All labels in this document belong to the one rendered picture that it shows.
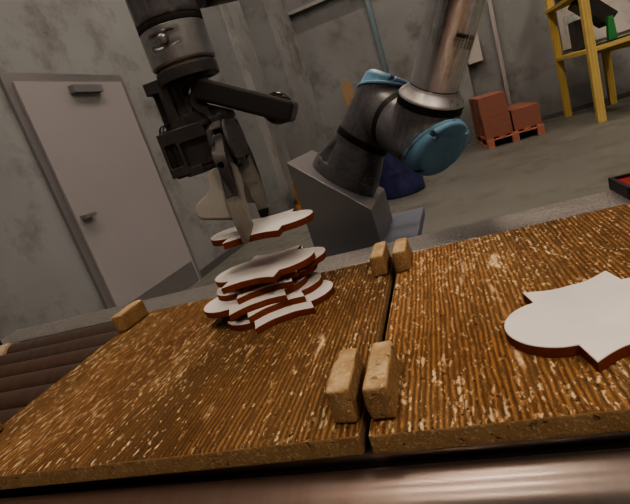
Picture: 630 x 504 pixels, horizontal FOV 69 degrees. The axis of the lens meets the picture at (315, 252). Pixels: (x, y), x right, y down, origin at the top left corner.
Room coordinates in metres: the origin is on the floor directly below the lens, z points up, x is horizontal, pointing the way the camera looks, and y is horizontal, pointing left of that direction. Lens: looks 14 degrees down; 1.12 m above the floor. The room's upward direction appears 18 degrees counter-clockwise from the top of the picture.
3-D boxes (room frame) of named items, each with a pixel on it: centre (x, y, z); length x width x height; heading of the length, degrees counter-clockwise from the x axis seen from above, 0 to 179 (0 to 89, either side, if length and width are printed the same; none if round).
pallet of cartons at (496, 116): (7.60, -3.65, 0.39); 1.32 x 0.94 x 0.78; 159
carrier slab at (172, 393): (0.48, 0.15, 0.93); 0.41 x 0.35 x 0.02; 72
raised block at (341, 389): (0.30, 0.01, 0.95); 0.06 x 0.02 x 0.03; 162
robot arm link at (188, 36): (0.58, 0.08, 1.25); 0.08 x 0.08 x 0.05
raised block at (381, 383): (0.29, -0.02, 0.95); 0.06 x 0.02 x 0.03; 162
